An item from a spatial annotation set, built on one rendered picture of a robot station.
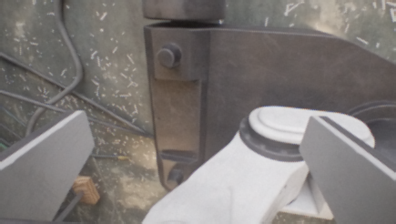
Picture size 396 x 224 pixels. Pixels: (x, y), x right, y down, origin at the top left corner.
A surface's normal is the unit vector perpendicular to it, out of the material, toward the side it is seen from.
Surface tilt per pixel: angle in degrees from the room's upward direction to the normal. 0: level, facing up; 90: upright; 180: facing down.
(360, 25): 0
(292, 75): 0
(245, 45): 0
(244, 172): 90
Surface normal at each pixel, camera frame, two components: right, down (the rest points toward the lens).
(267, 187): 0.02, -0.88
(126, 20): -0.21, 0.47
